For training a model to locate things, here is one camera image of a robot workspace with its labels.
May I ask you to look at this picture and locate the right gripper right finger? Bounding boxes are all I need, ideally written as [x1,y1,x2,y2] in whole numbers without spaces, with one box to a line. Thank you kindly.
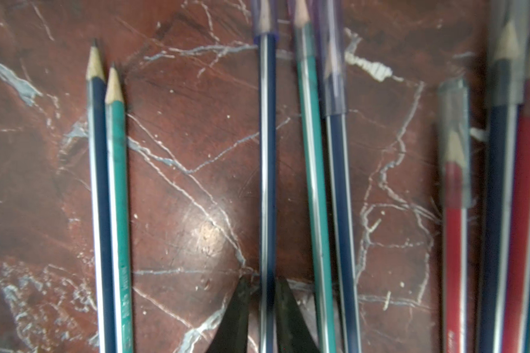
[275,277,319,353]

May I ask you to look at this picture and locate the green pencil with eraser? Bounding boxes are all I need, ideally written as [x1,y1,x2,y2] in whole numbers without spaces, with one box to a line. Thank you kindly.
[287,1,337,352]

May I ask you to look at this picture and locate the dark blue printed pencil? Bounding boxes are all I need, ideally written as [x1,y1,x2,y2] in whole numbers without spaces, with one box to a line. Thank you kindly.
[251,1,278,352]

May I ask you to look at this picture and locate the dark blue pencil right group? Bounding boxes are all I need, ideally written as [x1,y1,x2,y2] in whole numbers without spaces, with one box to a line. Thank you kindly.
[476,1,527,352]

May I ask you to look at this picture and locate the red capped pencil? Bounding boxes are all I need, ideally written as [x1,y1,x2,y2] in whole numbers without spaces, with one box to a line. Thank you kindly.
[438,77,471,352]

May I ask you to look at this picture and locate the red pencil right group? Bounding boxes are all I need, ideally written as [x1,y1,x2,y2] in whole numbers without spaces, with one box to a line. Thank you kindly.
[502,45,530,352]

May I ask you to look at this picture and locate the dark blue capped pencil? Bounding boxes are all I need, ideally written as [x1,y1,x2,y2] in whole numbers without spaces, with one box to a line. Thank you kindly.
[315,1,362,352]

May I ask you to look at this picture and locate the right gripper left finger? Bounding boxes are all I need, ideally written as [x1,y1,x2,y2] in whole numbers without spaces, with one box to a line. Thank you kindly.
[206,277,250,353]

